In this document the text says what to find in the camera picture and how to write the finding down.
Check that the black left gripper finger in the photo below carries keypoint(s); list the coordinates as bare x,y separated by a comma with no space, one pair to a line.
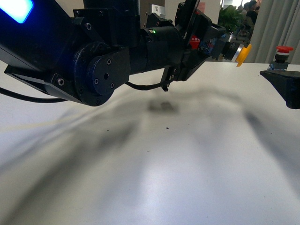
287,84

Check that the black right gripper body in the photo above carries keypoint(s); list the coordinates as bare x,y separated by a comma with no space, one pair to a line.
199,35

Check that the yellow mushroom push button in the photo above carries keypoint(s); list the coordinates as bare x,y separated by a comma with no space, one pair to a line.
221,47

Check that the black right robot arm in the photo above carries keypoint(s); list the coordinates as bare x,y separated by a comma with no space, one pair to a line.
85,58

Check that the red mushroom push button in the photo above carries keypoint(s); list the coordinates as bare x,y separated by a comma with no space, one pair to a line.
281,57

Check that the right potted plant gold pot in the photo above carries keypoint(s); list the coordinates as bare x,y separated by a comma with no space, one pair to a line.
230,18

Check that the person in black trousers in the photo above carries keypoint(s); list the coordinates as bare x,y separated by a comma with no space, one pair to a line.
249,13

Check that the grey curtain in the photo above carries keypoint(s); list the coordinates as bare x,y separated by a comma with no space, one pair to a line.
277,24

